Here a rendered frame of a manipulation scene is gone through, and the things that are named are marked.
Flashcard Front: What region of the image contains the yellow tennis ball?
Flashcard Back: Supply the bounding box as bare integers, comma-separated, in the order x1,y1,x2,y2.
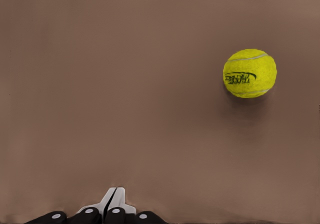
222,48,278,99

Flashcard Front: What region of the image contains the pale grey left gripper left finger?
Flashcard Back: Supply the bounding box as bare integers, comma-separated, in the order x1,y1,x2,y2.
67,187,117,224

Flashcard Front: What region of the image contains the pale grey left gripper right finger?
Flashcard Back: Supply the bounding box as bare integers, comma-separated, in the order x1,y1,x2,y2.
103,186,137,224

